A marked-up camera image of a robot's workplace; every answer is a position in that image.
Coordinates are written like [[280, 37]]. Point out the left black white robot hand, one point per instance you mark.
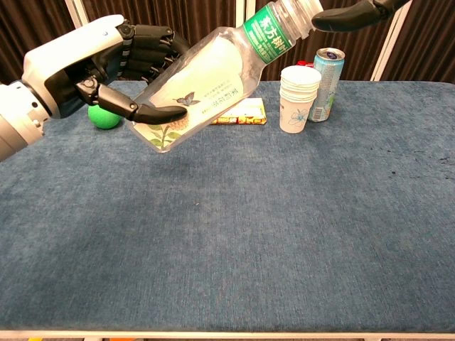
[[67, 51]]

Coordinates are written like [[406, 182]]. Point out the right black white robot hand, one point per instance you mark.
[[348, 16]]

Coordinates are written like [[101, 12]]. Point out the white bottle cap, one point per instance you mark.
[[304, 12]]

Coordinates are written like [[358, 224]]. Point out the transparent plastic bottle green label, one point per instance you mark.
[[220, 74]]

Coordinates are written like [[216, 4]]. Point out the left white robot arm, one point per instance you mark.
[[16, 117]]

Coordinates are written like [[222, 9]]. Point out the dark brown curtain panel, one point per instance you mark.
[[32, 28], [433, 46], [177, 14], [355, 46]]

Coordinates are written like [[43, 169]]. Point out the light blue drink can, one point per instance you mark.
[[328, 81]]

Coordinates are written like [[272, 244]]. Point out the green ball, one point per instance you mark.
[[103, 119]]

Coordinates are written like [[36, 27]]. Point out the white paper cup stack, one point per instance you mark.
[[298, 99]]

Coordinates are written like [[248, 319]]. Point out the yellow snack box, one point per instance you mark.
[[249, 113]]

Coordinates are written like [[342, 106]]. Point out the blue table mat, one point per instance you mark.
[[227, 213]]

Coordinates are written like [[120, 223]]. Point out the white frame post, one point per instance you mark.
[[245, 12], [74, 12], [387, 46]]

